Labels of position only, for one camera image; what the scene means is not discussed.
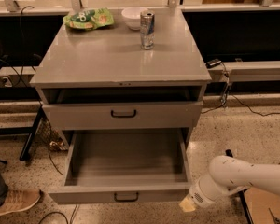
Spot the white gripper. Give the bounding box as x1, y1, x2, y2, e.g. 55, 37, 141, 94
179, 175, 227, 212

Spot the black power adapter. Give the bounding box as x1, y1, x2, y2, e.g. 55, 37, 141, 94
206, 59, 221, 69

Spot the grey drawer cabinet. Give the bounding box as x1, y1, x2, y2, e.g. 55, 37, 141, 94
30, 7, 213, 147

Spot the black cable on right floor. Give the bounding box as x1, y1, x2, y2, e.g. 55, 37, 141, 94
201, 93, 280, 118

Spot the cardboard box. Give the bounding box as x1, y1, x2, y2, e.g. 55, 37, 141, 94
244, 154, 280, 224

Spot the grey drawer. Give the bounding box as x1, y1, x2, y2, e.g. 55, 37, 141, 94
49, 129, 191, 204
43, 102, 203, 130

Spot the green chip bag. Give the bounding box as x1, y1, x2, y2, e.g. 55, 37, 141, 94
63, 8, 114, 30

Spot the white bowl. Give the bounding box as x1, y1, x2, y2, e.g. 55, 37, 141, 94
121, 7, 147, 31

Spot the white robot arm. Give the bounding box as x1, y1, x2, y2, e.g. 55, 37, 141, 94
179, 156, 280, 212

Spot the tan sneaker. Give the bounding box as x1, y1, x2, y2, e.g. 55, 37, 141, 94
0, 189, 41, 216

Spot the silver drink can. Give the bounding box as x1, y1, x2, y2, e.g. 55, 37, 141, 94
140, 10, 155, 49

